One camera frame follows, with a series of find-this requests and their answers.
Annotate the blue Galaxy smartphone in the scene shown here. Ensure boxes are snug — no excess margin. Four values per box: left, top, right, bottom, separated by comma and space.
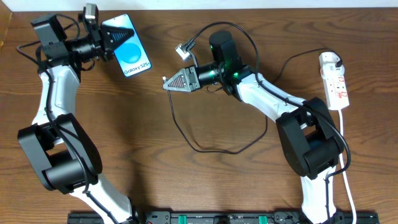
102, 14, 152, 77

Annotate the black charger cable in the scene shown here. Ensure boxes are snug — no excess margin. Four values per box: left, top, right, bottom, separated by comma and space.
162, 47, 343, 155

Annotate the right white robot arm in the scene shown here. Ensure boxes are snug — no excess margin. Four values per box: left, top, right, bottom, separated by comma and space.
163, 30, 351, 223

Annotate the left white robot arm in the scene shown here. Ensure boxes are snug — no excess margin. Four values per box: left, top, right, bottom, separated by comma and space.
17, 4, 139, 223

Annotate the white power strip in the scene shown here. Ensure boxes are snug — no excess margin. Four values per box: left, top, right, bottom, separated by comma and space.
319, 52, 349, 111

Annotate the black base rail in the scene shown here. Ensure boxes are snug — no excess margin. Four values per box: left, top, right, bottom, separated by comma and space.
67, 211, 381, 224

